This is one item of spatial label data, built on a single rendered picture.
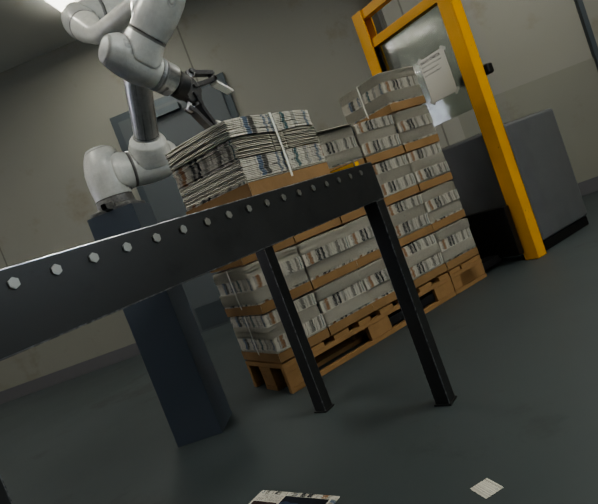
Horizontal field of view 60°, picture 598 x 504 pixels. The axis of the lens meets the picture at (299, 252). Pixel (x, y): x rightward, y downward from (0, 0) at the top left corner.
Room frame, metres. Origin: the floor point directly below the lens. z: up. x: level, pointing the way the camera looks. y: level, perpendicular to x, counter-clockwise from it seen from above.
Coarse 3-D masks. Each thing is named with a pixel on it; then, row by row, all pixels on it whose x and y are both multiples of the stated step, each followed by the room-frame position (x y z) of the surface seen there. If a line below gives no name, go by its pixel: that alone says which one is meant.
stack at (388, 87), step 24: (384, 72) 2.88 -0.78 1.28; (408, 72) 2.98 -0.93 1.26; (360, 96) 3.01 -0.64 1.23; (384, 96) 2.88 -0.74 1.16; (408, 96) 2.95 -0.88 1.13; (360, 120) 3.07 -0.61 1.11; (408, 120) 2.90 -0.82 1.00; (432, 120) 3.00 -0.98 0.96; (432, 144) 3.00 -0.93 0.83; (432, 168) 2.93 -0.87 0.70; (432, 192) 2.90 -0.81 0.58; (456, 192) 2.99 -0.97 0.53; (432, 216) 2.87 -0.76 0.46; (456, 240) 2.93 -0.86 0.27; (480, 264) 2.99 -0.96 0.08; (456, 288) 2.86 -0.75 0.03
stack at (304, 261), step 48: (384, 192) 2.72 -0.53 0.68; (336, 240) 2.50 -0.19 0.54; (432, 240) 2.83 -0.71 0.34; (240, 288) 2.34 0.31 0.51; (288, 288) 2.32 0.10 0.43; (336, 288) 2.45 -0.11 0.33; (384, 288) 2.61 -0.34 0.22; (432, 288) 2.76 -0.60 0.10; (240, 336) 2.50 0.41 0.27; (336, 336) 2.40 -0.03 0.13; (384, 336) 2.54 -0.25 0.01; (288, 384) 2.24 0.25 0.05
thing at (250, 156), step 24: (240, 120) 1.44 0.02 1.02; (264, 120) 1.51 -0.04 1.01; (192, 144) 1.49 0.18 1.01; (216, 144) 1.43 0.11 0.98; (240, 144) 1.42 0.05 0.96; (264, 144) 1.49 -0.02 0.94; (192, 168) 1.53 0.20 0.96; (216, 168) 1.47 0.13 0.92; (240, 168) 1.41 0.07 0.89; (264, 168) 1.47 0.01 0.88; (192, 192) 1.55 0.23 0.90; (216, 192) 1.49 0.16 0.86
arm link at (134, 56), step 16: (128, 32) 1.36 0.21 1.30; (112, 48) 1.32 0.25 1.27; (128, 48) 1.34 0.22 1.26; (144, 48) 1.35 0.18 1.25; (160, 48) 1.38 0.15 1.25; (112, 64) 1.34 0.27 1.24; (128, 64) 1.35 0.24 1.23; (144, 64) 1.37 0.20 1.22; (160, 64) 1.41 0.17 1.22; (128, 80) 1.39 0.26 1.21; (144, 80) 1.40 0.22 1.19
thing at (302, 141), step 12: (288, 120) 1.60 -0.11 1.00; (300, 120) 1.63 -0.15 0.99; (288, 132) 1.58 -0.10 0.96; (300, 132) 1.62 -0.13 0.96; (312, 132) 1.66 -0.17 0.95; (288, 144) 1.56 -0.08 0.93; (300, 144) 1.60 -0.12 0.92; (312, 144) 1.65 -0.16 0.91; (300, 156) 1.59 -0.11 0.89; (312, 156) 1.65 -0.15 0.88; (300, 168) 1.58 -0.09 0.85
